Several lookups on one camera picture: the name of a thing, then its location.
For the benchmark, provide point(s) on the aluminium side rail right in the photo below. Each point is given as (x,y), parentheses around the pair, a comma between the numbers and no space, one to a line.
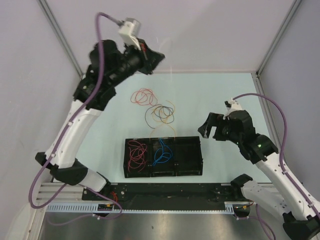
(266,104)

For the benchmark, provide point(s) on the aluminium corner post left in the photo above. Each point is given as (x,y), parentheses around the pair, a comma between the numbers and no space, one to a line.
(58,32)

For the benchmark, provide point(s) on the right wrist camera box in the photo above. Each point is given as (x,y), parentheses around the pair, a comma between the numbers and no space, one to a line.
(232,106)

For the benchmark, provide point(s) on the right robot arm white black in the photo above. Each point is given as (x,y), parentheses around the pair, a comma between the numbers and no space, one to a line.
(291,209)

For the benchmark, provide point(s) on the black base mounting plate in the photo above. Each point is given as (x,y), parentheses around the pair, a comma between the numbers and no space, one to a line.
(175,196)

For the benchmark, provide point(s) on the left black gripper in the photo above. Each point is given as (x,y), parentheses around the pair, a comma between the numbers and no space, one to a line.
(146,56)

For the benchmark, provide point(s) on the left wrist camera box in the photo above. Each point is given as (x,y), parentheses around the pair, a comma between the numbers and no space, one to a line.
(129,32)

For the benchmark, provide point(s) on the aluminium frame rail front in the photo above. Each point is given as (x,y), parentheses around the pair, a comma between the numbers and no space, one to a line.
(74,193)

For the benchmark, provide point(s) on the aluminium corner post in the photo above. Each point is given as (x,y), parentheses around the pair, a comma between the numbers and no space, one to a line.
(58,32)
(281,31)

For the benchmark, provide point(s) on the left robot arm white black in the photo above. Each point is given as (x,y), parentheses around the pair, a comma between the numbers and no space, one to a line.
(89,101)

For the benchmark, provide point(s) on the grey slotted cable duct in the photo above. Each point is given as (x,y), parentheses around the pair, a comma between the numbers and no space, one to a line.
(99,208)

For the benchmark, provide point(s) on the black three-compartment tray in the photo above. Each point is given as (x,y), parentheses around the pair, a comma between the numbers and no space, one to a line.
(162,157)

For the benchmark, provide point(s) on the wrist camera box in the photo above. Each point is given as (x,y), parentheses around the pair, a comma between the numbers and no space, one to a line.
(129,32)
(232,106)

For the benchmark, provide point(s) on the aluminium corner post right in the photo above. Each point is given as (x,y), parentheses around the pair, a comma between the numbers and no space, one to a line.
(281,31)

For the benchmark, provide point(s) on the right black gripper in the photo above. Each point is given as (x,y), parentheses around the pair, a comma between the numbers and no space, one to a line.
(213,119)

